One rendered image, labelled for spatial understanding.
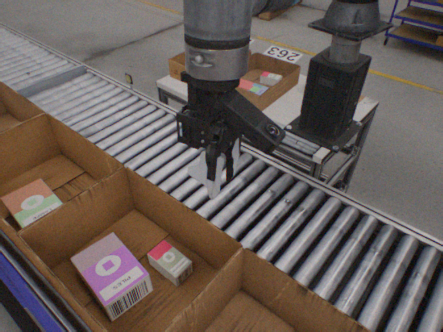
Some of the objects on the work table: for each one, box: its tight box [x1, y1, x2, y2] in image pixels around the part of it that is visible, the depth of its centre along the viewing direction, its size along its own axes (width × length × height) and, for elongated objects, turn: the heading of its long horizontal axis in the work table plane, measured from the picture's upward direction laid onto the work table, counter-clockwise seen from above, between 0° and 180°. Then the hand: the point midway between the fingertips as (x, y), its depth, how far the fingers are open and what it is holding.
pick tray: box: [235, 53, 301, 112], centre depth 176 cm, size 28×38×10 cm
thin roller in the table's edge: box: [281, 138, 314, 156], centre depth 148 cm, size 2×28×2 cm, turn 49°
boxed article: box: [260, 72, 283, 86], centre depth 182 cm, size 6×10×5 cm, turn 61°
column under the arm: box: [283, 45, 372, 153], centre depth 143 cm, size 26×26×33 cm
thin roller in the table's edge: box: [284, 135, 318, 153], centre depth 150 cm, size 2×28×2 cm, turn 49°
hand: (224, 185), depth 61 cm, fingers open, 5 cm apart
